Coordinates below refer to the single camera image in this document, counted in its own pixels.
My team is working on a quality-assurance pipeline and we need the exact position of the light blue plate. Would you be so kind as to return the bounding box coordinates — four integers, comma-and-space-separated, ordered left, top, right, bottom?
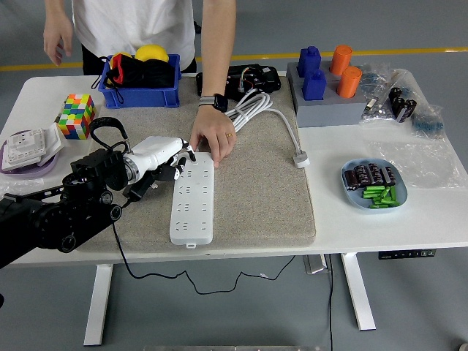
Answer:
340, 157, 409, 213

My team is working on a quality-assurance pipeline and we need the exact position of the crumpled clear plastic bag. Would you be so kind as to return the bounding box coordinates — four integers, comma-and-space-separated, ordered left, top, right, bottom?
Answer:
0, 174, 50, 195

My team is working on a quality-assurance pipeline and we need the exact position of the blue plastic block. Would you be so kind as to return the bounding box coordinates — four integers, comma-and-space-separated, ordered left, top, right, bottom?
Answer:
302, 69, 328, 102
296, 46, 322, 78

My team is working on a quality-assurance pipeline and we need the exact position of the orange plastic cylinder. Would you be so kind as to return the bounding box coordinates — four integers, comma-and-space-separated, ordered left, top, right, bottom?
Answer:
329, 45, 353, 75
336, 66, 363, 98

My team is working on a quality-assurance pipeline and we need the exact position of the yellow ball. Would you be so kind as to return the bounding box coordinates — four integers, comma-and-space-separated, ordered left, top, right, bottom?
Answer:
134, 44, 170, 63

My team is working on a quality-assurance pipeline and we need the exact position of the black cylindrical capacitor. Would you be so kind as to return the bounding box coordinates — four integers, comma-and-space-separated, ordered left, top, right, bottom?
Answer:
366, 163, 385, 184
344, 170, 361, 191
381, 166, 398, 186
353, 165, 371, 184

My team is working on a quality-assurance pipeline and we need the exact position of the white square cover plate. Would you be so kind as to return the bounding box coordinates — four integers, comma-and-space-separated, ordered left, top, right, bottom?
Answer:
38, 123, 65, 167

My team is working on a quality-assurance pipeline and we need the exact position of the person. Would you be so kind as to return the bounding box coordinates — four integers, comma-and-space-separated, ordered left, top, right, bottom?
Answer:
71, 0, 198, 76

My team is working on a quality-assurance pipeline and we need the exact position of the white power cable with plug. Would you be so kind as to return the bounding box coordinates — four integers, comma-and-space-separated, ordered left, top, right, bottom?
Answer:
223, 91, 312, 169

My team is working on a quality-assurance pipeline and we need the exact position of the purple plate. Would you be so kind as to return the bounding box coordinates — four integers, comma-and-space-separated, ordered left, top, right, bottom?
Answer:
0, 129, 61, 180

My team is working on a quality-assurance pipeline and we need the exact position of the clear bag of metal parts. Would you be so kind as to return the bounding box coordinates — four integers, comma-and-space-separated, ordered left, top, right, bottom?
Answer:
360, 93, 396, 124

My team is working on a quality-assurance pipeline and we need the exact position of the metal bracket under table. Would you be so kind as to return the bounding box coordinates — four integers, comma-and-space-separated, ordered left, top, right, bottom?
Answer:
302, 254, 332, 274

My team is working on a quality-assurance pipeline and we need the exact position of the person's right hand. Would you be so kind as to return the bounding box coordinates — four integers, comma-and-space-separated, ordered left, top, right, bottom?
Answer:
42, 14, 76, 67

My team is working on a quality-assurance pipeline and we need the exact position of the black wrist watch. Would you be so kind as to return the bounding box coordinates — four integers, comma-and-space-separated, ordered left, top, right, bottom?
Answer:
198, 93, 230, 113

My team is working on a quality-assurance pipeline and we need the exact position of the person's left hand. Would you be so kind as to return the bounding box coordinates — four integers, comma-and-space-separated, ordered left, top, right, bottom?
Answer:
189, 105, 238, 169

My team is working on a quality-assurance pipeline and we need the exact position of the black electronic device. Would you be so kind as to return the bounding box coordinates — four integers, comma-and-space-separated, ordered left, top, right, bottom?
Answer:
195, 64, 282, 102

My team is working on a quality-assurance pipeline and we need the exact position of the grey block base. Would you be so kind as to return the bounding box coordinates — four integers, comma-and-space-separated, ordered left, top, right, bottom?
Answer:
286, 61, 366, 87
293, 78, 369, 128

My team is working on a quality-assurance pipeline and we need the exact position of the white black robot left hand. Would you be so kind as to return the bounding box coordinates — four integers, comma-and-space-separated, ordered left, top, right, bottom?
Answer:
135, 136, 197, 183

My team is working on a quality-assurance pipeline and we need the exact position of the black plug adapter with cord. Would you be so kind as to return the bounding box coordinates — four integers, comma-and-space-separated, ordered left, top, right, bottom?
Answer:
111, 174, 298, 295

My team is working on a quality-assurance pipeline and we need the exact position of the empty clear plastic bag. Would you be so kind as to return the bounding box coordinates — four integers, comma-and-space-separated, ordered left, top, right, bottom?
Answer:
367, 137, 468, 190

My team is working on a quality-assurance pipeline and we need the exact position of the white table leg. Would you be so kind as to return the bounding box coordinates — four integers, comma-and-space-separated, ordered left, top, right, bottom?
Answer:
83, 263, 113, 347
340, 252, 377, 332

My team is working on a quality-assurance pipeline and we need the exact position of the black hanging cable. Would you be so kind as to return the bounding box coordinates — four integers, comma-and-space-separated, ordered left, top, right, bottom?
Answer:
327, 253, 335, 351

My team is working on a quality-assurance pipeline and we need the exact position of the clear bag of blue components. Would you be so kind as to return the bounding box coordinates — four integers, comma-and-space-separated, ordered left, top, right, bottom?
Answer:
411, 104, 445, 140
360, 61, 394, 96

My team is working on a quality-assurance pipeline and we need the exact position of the white power strip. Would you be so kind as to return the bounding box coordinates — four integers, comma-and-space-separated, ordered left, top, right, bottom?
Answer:
169, 151, 216, 249

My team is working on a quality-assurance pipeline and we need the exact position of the clear bag of black capacitors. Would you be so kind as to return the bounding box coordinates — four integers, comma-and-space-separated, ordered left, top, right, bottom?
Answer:
385, 69, 421, 125

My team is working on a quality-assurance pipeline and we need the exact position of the blue plastic bin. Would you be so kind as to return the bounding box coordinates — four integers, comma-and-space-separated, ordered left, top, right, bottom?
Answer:
99, 53, 183, 110

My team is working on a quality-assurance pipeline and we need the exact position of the grey-brown mat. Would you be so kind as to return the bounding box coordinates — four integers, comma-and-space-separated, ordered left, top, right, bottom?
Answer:
66, 72, 317, 253

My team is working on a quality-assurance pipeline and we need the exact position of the black table control panel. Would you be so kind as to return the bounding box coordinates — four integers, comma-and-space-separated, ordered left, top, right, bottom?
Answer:
378, 248, 438, 260

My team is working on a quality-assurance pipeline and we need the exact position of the black red drawstring pouch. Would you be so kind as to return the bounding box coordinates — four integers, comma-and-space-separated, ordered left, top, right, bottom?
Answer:
91, 52, 146, 105

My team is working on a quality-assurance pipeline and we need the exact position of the black fabric pouch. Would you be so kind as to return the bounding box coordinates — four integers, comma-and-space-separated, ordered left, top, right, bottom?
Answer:
142, 60, 176, 88

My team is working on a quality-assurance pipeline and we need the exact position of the multicolour puzzle cube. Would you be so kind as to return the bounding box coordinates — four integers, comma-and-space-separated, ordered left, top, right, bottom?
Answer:
57, 94, 98, 140

